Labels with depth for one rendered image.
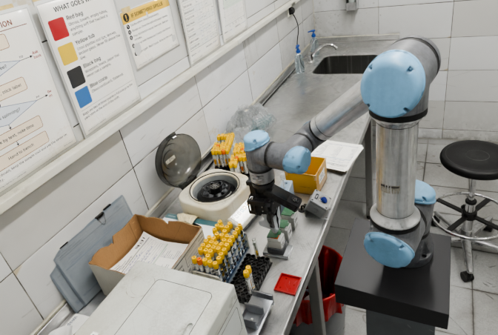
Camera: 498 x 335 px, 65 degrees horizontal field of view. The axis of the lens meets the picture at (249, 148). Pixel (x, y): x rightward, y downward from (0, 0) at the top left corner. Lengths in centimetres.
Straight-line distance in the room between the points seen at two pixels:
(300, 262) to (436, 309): 42
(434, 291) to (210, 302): 61
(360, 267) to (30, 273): 94
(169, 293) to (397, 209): 55
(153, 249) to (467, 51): 276
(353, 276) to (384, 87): 59
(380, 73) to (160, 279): 65
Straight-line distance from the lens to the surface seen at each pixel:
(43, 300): 139
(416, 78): 78
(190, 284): 93
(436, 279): 123
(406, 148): 88
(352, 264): 122
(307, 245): 139
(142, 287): 97
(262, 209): 123
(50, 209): 131
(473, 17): 338
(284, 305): 123
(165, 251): 141
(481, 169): 220
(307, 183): 157
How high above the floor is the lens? 184
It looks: 29 degrees down
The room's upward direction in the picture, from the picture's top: 11 degrees counter-clockwise
